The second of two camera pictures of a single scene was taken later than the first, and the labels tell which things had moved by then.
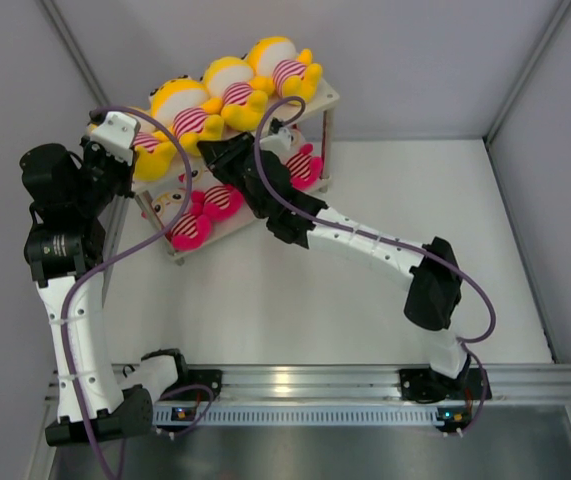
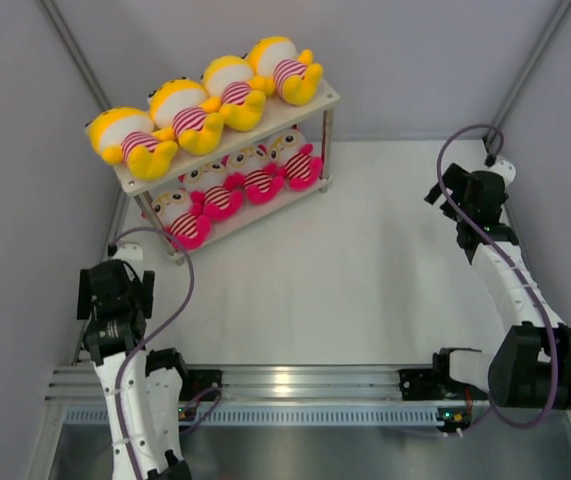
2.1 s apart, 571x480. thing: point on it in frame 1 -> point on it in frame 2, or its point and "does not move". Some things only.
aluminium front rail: [306, 382] does not move
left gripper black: [91, 152] -> [141, 288]
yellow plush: [184, 106] does not move
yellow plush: [228, 82] does not move
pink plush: [305, 169] does not move
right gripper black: [215, 154] -> [456, 178]
